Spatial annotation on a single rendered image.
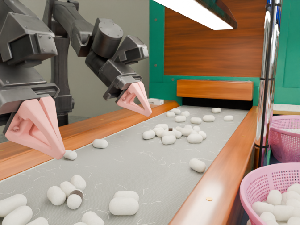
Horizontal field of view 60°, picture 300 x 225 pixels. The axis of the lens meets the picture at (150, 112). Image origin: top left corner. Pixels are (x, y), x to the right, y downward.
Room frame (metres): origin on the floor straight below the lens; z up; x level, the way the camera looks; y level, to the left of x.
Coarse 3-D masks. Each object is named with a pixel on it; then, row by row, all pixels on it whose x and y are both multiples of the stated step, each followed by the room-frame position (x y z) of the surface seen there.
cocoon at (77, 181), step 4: (76, 176) 0.37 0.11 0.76; (80, 176) 0.38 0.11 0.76; (72, 180) 0.37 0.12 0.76; (76, 180) 0.36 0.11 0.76; (80, 180) 0.36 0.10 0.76; (84, 180) 0.37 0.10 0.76; (72, 184) 0.36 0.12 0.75; (76, 184) 0.35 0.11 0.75; (80, 184) 0.36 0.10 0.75; (84, 184) 0.36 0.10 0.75; (76, 188) 0.35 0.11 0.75; (80, 188) 0.35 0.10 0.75; (84, 188) 0.36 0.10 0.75
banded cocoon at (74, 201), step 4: (72, 196) 0.31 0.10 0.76; (76, 196) 0.31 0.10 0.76; (68, 200) 0.31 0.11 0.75; (72, 200) 0.31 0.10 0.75; (76, 200) 0.31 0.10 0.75; (80, 200) 0.31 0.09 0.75; (68, 204) 0.31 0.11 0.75; (72, 204) 0.31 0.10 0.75; (76, 204) 0.31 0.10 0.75; (72, 208) 0.31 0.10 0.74
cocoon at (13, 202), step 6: (12, 198) 0.30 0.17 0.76; (18, 198) 0.31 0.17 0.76; (24, 198) 0.31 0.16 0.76; (0, 204) 0.29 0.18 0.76; (6, 204) 0.29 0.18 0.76; (12, 204) 0.30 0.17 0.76; (18, 204) 0.30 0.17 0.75; (24, 204) 0.31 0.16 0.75; (0, 210) 0.29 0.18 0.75; (6, 210) 0.29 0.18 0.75; (12, 210) 0.30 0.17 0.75; (0, 216) 0.29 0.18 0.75
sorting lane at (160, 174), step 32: (128, 128) 0.74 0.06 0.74; (192, 128) 0.75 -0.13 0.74; (224, 128) 0.75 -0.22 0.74; (64, 160) 0.49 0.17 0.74; (96, 160) 0.49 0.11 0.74; (128, 160) 0.49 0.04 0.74; (160, 160) 0.49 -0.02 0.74; (0, 192) 0.36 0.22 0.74; (32, 192) 0.36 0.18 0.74; (96, 192) 0.36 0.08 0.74; (160, 192) 0.36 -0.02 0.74; (0, 224) 0.28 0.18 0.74; (64, 224) 0.28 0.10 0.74; (128, 224) 0.28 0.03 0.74; (160, 224) 0.28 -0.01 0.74
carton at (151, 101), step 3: (147, 99) 1.05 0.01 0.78; (150, 99) 1.05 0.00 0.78; (153, 99) 1.05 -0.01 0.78; (156, 99) 1.05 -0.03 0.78; (159, 99) 1.05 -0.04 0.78; (162, 99) 1.05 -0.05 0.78; (150, 102) 1.04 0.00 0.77; (153, 102) 1.04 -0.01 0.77; (156, 102) 1.03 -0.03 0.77; (159, 102) 1.02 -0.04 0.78; (162, 102) 1.05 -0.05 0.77
